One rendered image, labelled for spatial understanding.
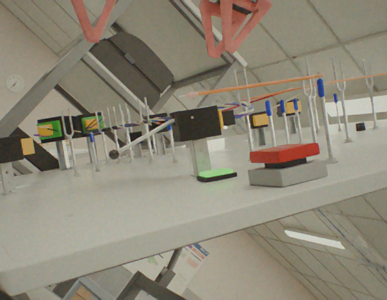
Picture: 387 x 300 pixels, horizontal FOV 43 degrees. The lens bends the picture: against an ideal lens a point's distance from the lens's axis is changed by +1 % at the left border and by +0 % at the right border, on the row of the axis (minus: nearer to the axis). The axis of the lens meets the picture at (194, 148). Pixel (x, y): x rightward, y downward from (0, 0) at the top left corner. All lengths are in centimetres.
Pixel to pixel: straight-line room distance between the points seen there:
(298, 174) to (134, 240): 18
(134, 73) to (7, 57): 658
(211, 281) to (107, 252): 933
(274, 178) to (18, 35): 800
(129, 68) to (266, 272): 883
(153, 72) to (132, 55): 10
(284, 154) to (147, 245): 17
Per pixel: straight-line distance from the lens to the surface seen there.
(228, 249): 974
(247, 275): 1010
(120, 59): 176
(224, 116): 65
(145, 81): 179
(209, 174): 58
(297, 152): 47
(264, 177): 48
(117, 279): 472
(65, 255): 34
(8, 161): 91
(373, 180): 49
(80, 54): 164
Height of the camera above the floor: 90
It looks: 18 degrees up
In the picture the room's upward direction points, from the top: 37 degrees clockwise
